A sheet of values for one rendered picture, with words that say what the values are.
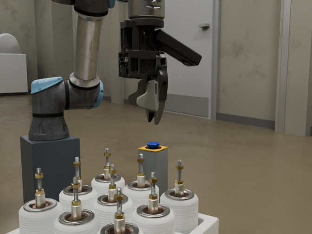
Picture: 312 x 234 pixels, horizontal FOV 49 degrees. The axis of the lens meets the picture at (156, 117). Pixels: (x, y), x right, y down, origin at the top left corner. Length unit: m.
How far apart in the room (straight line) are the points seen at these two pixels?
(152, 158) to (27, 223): 0.43
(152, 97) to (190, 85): 3.43
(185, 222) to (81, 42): 0.71
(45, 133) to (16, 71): 6.41
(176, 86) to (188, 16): 0.85
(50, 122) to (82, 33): 0.35
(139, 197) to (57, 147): 0.52
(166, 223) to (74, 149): 0.68
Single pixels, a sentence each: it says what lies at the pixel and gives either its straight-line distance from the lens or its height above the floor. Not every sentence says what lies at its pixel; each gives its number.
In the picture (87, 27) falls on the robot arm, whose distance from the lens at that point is 1.22.
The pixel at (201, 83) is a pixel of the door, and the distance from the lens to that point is 3.98.
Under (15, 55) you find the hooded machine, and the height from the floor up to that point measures 0.82.
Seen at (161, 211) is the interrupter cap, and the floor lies 0.25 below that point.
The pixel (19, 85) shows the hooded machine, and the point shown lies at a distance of 7.73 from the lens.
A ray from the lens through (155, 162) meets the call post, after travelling 1.07.
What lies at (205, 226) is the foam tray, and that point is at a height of 0.18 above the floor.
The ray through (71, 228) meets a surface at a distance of 0.74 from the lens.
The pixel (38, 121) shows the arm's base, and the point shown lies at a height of 0.37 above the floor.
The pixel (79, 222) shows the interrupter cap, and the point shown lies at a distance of 0.75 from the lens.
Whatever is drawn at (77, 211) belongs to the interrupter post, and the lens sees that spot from 0.76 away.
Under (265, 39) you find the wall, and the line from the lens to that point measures 3.46.
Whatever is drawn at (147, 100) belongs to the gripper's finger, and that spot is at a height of 0.50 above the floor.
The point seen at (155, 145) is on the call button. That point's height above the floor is 0.33.
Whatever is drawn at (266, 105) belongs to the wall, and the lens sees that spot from 3.43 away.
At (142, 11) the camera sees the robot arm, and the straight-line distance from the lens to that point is 0.69.
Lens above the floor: 0.57
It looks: 8 degrees down
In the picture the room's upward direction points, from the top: straight up
